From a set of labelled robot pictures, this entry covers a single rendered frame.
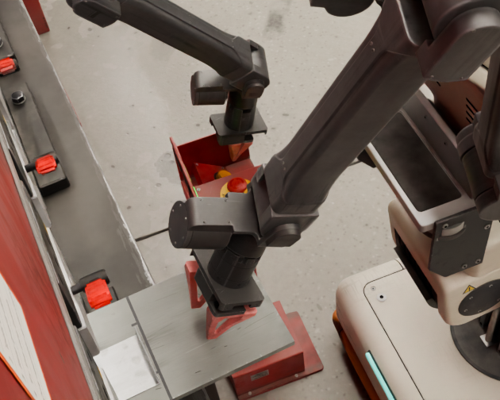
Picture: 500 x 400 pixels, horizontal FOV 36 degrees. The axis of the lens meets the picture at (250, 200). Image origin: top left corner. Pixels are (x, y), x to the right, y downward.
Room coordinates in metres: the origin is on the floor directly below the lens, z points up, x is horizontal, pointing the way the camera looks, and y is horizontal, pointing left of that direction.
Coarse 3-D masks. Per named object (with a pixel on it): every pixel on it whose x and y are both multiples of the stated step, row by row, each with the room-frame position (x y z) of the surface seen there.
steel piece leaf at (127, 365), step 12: (108, 348) 0.54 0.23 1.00; (120, 348) 0.54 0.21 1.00; (132, 348) 0.53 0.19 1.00; (144, 348) 0.52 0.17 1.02; (96, 360) 0.52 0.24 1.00; (108, 360) 0.52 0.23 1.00; (120, 360) 0.52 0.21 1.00; (132, 360) 0.51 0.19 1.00; (144, 360) 0.51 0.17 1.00; (108, 372) 0.50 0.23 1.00; (120, 372) 0.50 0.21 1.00; (132, 372) 0.50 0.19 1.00; (144, 372) 0.49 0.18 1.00; (120, 384) 0.48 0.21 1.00; (132, 384) 0.48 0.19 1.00; (144, 384) 0.48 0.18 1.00; (156, 384) 0.47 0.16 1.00; (120, 396) 0.46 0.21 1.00; (132, 396) 0.46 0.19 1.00
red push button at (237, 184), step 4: (232, 180) 0.98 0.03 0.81; (236, 180) 0.97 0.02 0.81; (240, 180) 0.97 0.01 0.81; (244, 180) 0.97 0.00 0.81; (228, 184) 0.97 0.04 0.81; (232, 184) 0.97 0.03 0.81; (236, 184) 0.96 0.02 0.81; (240, 184) 0.96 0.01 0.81; (244, 184) 0.96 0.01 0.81; (228, 188) 0.96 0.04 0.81; (232, 188) 0.96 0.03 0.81; (236, 188) 0.96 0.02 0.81; (240, 188) 0.95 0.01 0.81; (244, 188) 0.95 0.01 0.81; (240, 192) 0.95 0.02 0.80
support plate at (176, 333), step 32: (160, 288) 0.63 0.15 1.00; (96, 320) 0.59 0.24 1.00; (128, 320) 0.58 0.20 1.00; (160, 320) 0.57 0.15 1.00; (192, 320) 0.57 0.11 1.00; (224, 320) 0.56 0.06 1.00; (256, 320) 0.55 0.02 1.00; (160, 352) 0.52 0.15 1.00; (192, 352) 0.51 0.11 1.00; (224, 352) 0.51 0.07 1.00; (256, 352) 0.50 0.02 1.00; (160, 384) 0.47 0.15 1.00; (192, 384) 0.47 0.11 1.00
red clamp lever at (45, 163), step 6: (42, 156) 0.67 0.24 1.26; (48, 156) 0.62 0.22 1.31; (54, 156) 0.67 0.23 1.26; (36, 162) 0.64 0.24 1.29; (42, 162) 0.61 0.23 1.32; (48, 162) 0.61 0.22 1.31; (54, 162) 0.61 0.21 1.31; (30, 168) 0.66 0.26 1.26; (36, 168) 0.66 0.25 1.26; (42, 168) 0.60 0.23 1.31; (48, 168) 0.60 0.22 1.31; (54, 168) 0.60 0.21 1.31; (42, 174) 0.60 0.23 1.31
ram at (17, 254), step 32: (0, 128) 0.64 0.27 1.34; (0, 160) 0.48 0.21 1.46; (0, 192) 0.37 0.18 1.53; (0, 224) 0.30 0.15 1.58; (0, 256) 0.25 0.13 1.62; (32, 256) 0.36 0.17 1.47; (32, 288) 0.28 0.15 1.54; (32, 320) 0.23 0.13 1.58; (64, 320) 0.34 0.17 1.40; (64, 352) 0.27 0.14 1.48; (0, 384) 0.13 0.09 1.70; (64, 384) 0.21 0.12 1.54
